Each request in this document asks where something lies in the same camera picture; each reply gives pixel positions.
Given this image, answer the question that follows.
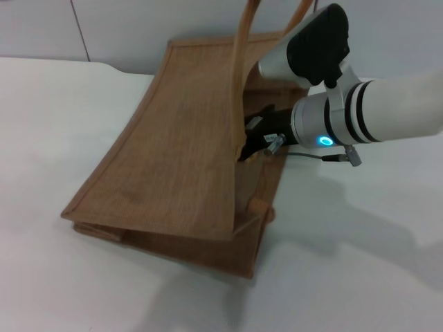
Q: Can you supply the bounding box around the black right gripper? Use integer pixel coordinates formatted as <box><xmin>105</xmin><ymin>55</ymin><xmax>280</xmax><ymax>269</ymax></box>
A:
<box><xmin>237</xmin><ymin>104</ymin><xmax>296</xmax><ymax>163</ymax></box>

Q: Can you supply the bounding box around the brown jute handbag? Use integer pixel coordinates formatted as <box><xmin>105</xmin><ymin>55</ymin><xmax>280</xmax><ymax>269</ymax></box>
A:
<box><xmin>60</xmin><ymin>0</ymin><xmax>313</xmax><ymax>279</ymax></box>

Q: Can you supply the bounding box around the grey cable with black plug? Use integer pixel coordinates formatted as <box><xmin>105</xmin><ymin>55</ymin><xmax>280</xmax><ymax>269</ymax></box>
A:
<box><xmin>286</xmin><ymin>143</ymin><xmax>361</xmax><ymax>169</ymax></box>

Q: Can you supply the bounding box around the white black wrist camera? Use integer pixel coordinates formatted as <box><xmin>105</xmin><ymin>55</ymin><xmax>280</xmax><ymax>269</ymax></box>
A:
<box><xmin>257</xmin><ymin>3</ymin><xmax>361</xmax><ymax>117</ymax></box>

